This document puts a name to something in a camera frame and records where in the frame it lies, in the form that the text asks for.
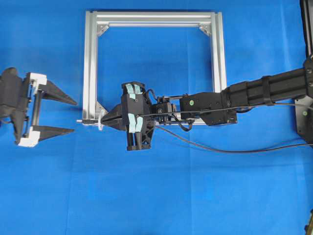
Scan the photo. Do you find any black taped right gripper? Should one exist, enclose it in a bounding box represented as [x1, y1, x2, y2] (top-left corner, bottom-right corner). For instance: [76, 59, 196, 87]
[101, 82, 155, 151]

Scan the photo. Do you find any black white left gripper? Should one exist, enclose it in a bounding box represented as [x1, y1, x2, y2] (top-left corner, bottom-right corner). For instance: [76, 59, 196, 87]
[0, 68, 77, 147]

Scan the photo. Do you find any black wire with plug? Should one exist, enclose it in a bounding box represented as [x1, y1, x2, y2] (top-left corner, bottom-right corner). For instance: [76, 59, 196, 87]
[75, 118, 313, 154]

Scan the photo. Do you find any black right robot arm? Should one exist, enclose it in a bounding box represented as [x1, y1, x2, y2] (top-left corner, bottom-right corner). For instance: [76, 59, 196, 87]
[98, 57, 313, 151]

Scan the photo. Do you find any white zip tie loop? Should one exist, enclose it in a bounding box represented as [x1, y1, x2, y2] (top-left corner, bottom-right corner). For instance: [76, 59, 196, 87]
[97, 109, 106, 131]

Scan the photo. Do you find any yellow black object corner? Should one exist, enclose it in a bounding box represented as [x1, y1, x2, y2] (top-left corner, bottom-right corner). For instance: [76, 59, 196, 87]
[304, 209, 313, 235]

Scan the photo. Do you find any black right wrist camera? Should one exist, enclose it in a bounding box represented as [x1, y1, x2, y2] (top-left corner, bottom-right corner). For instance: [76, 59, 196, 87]
[121, 94, 154, 133]

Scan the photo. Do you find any silver aluminium extrusion frame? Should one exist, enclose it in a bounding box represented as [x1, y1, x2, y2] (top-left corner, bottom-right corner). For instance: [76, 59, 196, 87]
[80, 11, 227, 125]

